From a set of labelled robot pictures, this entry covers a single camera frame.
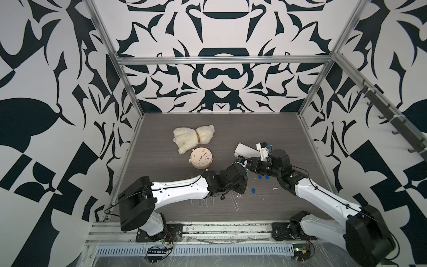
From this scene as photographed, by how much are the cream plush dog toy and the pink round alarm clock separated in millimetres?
36

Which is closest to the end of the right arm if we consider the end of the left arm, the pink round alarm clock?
the end of the left arm

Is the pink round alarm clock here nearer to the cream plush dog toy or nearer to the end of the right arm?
the cream plush dog toy

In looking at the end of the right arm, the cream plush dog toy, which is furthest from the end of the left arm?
the cream plush dog toy

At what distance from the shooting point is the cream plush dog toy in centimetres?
97

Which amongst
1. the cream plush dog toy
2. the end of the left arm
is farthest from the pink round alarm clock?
the end of the left arm

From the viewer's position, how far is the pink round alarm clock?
0.95 metres
